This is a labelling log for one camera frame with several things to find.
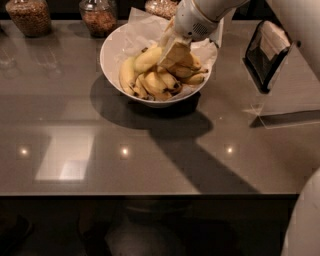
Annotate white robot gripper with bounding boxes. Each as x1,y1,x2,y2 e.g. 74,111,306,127
158,0,219,68

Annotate large yellow banana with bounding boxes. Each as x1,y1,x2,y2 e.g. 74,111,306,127
133,46,202,74

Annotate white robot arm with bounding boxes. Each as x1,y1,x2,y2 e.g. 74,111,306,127
163,0,320,256

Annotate white paper bowl liner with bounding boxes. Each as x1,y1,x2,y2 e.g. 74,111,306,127
119,16,218,107

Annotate center small yellow banana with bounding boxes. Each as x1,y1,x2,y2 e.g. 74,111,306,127
157,66,182,94

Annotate lower right yellow banana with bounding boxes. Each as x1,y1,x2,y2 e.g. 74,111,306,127
180,73,205,86

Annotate white ceramic bowl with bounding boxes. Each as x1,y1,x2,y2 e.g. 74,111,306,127
100,19,218,108

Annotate middle front yellow banana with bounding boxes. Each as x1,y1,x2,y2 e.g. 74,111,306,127
144,71,172,101

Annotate left yellow banana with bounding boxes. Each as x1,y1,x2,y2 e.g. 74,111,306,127
119,57,136,96

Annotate glass jar of grains right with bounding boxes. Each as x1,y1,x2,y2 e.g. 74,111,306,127
145,0,180,20

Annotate glass jar of nuts middle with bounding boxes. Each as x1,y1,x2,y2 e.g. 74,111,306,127
79,0,118,38

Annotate glass jar of nuts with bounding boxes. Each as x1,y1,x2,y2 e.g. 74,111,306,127
5,0,51,37
79,0,118,38

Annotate glass jar of nuts left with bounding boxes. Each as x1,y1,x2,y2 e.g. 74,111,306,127
5,0,51,37

